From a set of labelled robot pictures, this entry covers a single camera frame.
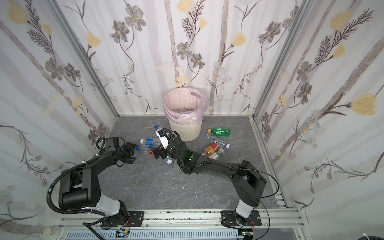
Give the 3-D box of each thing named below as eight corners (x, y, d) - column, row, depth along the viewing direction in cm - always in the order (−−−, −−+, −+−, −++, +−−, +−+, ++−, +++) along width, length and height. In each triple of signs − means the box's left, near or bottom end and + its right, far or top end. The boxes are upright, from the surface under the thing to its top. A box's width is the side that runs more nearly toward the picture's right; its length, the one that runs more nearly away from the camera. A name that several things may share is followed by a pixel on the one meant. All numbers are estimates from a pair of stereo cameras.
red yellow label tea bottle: (203, 153, 100) (204, 149, 97) (212, 144, 105) (213, 140, 101) (209, 158, 98) (210, 154, 94) (218, 148, 103) (219, 145, 99)
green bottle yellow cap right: (208, 137, 110) (208, 132, 105) (207, 132, 113) (208, 127, 108) (228, 137, 110) (230, 132, 105) (227, 132, 113) (229, 127, 108)
